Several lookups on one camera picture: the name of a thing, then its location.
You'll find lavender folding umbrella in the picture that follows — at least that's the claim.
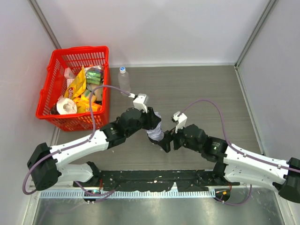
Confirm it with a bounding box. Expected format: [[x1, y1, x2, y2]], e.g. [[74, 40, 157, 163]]
[[146, 112, 165, 144]]

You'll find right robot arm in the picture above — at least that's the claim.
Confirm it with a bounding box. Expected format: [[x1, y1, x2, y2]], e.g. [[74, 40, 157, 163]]
[[165, 124, 300, 203]]

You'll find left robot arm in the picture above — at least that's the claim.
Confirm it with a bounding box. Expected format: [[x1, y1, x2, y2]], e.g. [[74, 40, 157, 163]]
[[27, 107, 161, 191]]

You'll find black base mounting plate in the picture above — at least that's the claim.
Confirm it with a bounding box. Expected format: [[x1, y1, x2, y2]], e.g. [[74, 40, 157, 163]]
[[80, 170, 239, 192]]

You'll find clear plastic water bottle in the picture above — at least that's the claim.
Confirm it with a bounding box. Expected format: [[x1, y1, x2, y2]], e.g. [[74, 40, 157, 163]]
[[118, 67, 131, 96]]

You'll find orange snack package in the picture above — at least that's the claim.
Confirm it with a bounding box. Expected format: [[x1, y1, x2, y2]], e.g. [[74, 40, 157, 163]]
[[73, 97, 102, 113]]

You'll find green sponge pack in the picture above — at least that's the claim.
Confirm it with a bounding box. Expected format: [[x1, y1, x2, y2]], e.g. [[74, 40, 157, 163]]
[[85, 67, 104, 85]]

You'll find yellow chips bag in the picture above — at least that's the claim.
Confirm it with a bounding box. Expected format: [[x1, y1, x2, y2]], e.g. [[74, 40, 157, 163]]
[[64, 66, 86, 100]]

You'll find white tape roll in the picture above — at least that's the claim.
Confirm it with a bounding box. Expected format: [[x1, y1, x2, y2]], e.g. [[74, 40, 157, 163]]
[[56, 97, 77, 115]]

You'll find white small box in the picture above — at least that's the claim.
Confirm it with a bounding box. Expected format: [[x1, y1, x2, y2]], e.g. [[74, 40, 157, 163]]
[[64, 67, 76, 88]]

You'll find red plastic basket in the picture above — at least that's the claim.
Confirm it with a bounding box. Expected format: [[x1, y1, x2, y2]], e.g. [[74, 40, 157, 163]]
[[36, 46, 111, 132]]

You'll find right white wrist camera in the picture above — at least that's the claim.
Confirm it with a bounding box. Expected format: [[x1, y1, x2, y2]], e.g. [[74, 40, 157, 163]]
[[172, 112, 188, 133]]

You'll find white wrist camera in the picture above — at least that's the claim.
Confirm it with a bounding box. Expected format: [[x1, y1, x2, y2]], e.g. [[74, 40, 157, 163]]
[[172, 112, 188, 133], [128, 93, 149, 113]]

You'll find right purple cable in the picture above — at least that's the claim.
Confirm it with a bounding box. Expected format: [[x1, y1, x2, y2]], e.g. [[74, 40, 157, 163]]
[[179, 98, 300, 206]]

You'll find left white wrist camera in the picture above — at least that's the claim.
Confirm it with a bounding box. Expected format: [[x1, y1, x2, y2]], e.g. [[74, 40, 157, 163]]
[[128, 93, 149, 113]]

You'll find white slotted cable duct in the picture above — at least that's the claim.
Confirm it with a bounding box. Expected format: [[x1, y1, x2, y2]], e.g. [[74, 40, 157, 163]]
[[39, 188, 216, 199]]

